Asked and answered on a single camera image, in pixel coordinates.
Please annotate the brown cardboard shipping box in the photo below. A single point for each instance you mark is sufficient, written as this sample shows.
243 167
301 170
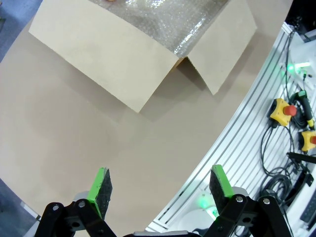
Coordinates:
111 49

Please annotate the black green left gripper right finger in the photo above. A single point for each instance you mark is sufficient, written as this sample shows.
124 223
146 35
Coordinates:
219 190

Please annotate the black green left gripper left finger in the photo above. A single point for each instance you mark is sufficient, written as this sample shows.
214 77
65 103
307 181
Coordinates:
98 195

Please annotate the yellow emergency stop button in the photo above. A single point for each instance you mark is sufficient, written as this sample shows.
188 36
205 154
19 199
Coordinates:
279 113
307 140

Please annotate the slotted aluminium base plate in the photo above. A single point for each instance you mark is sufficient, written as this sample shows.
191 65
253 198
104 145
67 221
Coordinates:
234 148

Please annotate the black connector block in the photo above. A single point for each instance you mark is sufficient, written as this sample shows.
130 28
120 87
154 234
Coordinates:
308 212

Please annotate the white control box green light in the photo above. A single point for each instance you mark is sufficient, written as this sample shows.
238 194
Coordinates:
302 49

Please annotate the black flat bracket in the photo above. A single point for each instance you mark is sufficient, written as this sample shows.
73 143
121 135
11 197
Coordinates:
302 157

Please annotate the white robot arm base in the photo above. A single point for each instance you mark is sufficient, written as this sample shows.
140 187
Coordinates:
195 217

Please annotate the clear bubble wrap sheet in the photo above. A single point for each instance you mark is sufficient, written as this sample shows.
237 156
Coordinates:
158 22

